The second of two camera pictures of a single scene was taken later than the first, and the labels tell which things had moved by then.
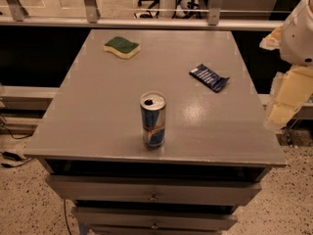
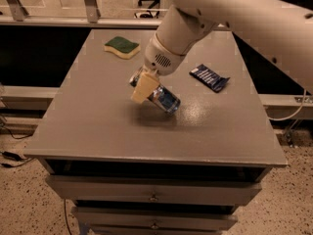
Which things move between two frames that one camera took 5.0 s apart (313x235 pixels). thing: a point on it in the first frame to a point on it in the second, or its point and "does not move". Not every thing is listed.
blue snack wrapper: [208, 77] does not move
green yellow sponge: [122, 47] does not move
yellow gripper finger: [293, 93] to [145, 86]
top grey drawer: [171, 189] does not move
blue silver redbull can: [153, 113] to [161, 97]
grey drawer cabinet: [156, 132] does not move
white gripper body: [298, 38] to [161, 58]
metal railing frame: [14, 14] does not move
